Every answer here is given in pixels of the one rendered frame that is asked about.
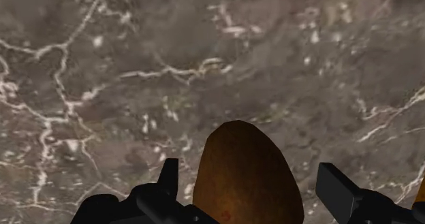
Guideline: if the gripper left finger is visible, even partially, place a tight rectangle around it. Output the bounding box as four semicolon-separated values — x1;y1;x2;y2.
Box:
69;157;220;224

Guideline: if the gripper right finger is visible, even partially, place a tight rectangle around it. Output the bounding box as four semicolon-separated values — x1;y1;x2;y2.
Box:
315;162;425;224

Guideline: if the brown potato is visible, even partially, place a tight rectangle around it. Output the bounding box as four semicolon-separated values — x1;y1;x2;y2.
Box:
192;119;305;224

